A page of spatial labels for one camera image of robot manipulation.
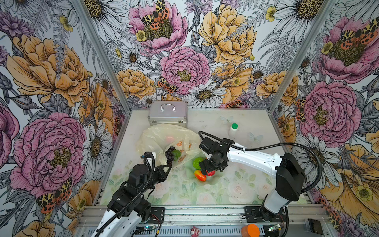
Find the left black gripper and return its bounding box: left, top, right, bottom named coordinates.
left=139, top=165, right=171, bottom=195

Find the purple grape bunch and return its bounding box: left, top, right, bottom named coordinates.
left=165, top=146, right=182, bottom=167

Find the red strawberry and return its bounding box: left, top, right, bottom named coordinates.
left=207, top=170, right=216, bottom=177

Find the green bumpy fruit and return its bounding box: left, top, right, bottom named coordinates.
left=192, top=157, right=205, bottom=170

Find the translucent cream plastic bag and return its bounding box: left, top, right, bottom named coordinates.
left=136, top=124, right=203, bottom=168

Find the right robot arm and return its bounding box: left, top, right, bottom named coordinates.
left=199, top=137, right=306, bottom=222

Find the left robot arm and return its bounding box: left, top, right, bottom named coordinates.
left=92, top=164, right=171, bottom=237

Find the white bottle green cap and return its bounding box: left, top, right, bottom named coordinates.
left=229, top=123, right=238, bottom=138

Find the yellow orange mango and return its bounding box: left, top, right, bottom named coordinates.
left=194, top=170, right=207, bottom=182

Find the light green plate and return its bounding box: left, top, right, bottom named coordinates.
left=184, top=156, right=227, bottom=187

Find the silver metal case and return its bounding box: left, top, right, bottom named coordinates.
left=148, top=101, right=188, bottom=128

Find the red white small object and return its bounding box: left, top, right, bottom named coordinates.
left=190, top=226, right=201, bottom=237

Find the orange round cap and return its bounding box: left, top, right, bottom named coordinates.
left=241, top=224, right=260, bottom=237

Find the green circuit board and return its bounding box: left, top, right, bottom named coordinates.
left=268, top=224, right=282, bottom=232

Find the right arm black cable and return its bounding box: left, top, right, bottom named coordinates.
left=198, top=131, right=323, bottom=195

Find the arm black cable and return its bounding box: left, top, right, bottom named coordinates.
left=198, top=131, right=323, bottom=195
left=93, top=151, right=156, bottom=237

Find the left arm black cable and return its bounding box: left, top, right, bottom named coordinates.
left=93, top=151, right=156, bottom=237

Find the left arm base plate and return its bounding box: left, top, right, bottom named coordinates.
left=142, top=207, right=165, bottom=224

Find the aluminium front rail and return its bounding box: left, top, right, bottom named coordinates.
left=76, top=204, right=338, bottom=237

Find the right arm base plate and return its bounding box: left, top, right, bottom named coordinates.
left=241, top=206, right=288, bottom=223

